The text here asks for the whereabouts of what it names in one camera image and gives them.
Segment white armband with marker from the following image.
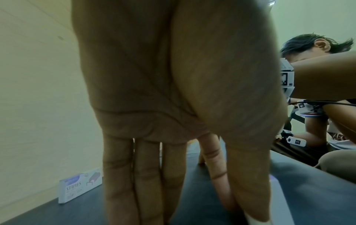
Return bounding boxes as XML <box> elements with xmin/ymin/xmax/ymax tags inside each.
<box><xmin>296</xmin><ymin>99</ymin><xmax>324</xmax><ymax>118</ymax></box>

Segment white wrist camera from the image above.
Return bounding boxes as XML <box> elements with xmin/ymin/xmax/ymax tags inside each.
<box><xmin>286</xmin><ymin>136</ymin><xmax>307</xmax><ymax>147</ymax></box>

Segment person's right forearm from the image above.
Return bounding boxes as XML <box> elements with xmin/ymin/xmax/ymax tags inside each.
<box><xmin>293</xmin><ymin>103</ymin><xmax>336</xmax><ymax>152</ymax></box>

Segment person's left hand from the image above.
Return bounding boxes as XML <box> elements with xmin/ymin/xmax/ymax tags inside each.
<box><xmin>71</xmin><ymin>0</ymin><xmax>288</xmax><ymax>225</ymax></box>

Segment khaki trousers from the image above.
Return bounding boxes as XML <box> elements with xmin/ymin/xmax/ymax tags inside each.
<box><xmin>316</xmin><ymin>149</ymin><xmax>356</xmax><ymax>183</ymax></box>

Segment white staple box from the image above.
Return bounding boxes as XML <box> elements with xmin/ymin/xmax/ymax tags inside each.
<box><xmin>58</xmin><ymin>171</ymin><xmax>103</xmax><ymax>204</ymax></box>

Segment white printed shirt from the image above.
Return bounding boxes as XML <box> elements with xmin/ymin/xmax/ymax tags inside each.
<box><xmin>326</xmin><ymin>119</ymin><xmax>356</xmax><ymax>151</ymax></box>

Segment white head camera rig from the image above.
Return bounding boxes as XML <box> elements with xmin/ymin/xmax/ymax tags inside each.
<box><xmin>279</xmin><ymin>57</ymin><xmax>296</xmax><ymax>95</ymax></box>

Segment black cable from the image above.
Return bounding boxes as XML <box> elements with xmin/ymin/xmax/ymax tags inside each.
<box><xmin>289</xmin><ymin>100</ymin><xmax>356</xmax><ymax>106</ymax></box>

